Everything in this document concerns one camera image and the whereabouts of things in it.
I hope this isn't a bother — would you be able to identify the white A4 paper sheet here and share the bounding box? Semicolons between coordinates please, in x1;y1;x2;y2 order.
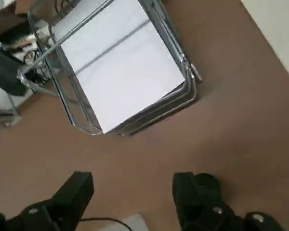
52;0;187;134

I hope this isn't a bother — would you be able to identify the black power supply box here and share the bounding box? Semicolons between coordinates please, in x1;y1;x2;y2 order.
0;45;28;97

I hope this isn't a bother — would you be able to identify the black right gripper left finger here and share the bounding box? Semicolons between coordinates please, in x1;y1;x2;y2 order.
0;171;94;231

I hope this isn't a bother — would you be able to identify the silver mesh file organizer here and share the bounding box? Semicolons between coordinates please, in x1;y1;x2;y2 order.
16;0;203;137

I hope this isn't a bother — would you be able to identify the thin black wire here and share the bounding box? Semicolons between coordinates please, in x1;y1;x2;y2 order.
80;217;134;231

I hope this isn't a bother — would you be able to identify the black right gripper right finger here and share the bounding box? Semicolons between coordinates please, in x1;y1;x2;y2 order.
172;171;287;231

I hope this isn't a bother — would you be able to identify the white plastic bin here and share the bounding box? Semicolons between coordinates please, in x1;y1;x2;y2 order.
124;213;149;231

